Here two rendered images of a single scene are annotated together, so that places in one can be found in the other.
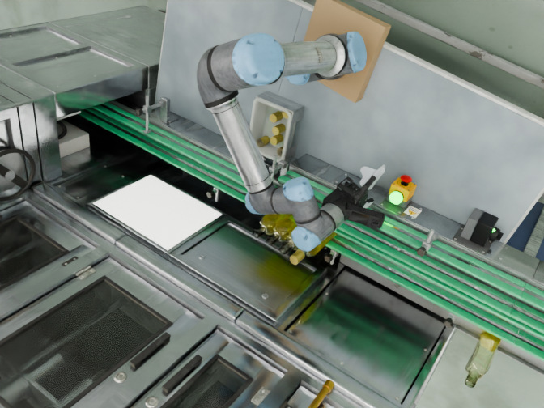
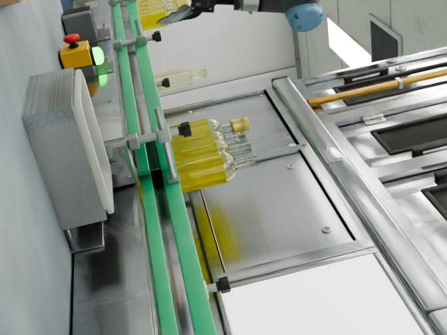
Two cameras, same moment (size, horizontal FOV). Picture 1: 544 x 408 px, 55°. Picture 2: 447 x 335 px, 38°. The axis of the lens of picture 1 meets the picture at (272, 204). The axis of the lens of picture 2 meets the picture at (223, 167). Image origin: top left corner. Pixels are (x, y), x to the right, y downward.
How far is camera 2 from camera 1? 2.46 m
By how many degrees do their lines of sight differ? 97
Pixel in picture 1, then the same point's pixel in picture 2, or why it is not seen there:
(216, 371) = (401, 145)
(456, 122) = not seen: outside the picture
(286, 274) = (235, 181)
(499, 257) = (100, 24)
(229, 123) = not seen: outside the picture
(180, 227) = (318, 288)
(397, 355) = (219, 113)
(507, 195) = not seen: outside the picture
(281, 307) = (287, 150)
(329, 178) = (108, 108)
